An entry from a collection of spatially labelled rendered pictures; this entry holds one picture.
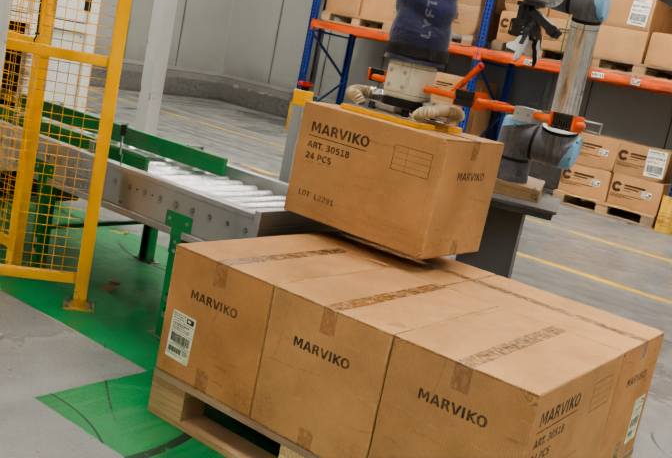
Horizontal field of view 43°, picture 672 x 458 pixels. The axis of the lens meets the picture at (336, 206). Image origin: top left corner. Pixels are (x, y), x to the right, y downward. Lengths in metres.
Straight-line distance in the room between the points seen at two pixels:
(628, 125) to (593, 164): 1.39
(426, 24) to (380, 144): 0.44
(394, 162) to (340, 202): 0.26
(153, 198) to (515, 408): 1.82
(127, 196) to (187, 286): 0.95
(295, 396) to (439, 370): 0.46
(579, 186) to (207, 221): 7.64
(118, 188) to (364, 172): 1.10
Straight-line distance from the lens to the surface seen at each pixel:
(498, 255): 3.73
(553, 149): 3.65
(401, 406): 2.20
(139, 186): 3.44
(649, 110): 11.54
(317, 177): 3.02
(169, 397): 2.73
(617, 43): 10.37
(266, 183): 3.83
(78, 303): 3.62
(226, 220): 3.11
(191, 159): 4.03
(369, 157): 2.89
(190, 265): 2.60
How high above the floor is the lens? 1.19
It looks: 10 degrees down
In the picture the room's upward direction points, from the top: 11 degrees clockwise
